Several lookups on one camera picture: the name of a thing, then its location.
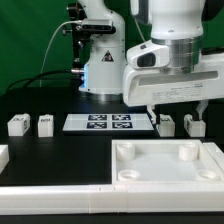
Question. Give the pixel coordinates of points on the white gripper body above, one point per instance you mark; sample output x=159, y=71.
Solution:
x=153, y=88

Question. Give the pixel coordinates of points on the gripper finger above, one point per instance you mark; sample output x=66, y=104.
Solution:
x=201, y=108
x=153, y=117

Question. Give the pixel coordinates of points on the white square table top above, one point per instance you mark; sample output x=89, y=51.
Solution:
x=145, y=161

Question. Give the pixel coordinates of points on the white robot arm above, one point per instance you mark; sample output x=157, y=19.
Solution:
x=169, y=67

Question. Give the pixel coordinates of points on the white right fence piece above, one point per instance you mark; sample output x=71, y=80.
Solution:
x=216, y=154

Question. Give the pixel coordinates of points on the white fence piece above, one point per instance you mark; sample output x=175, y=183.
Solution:
x=4, y=157
x=216, y=154

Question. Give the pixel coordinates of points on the white left fence piece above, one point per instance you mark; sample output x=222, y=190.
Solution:
x=4, y=157

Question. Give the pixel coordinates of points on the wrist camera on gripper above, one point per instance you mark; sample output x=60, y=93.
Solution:
x=148, y=55

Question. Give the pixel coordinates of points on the white marker base plate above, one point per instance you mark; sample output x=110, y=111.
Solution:
x=107, y=122

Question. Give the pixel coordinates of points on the grey camera on mount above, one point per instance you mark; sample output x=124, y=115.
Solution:
x=96, y=26

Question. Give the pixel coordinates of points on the white front fence rail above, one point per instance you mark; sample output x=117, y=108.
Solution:
x=196, y=197

